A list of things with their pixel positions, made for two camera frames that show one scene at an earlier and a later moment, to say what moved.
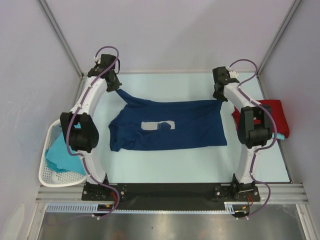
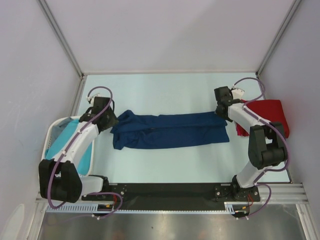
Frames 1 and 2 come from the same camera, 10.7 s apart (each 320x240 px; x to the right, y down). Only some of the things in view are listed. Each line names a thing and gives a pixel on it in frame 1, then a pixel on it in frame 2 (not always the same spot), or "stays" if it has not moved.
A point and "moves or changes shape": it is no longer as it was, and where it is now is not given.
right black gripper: x=218 y=96 to x=228 y=119
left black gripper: x=117 y=84 to x=113 y=121
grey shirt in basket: x=56 y=130 stays
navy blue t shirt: x=143 y=126 moves or changes shape
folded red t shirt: x=276 y=107 stays
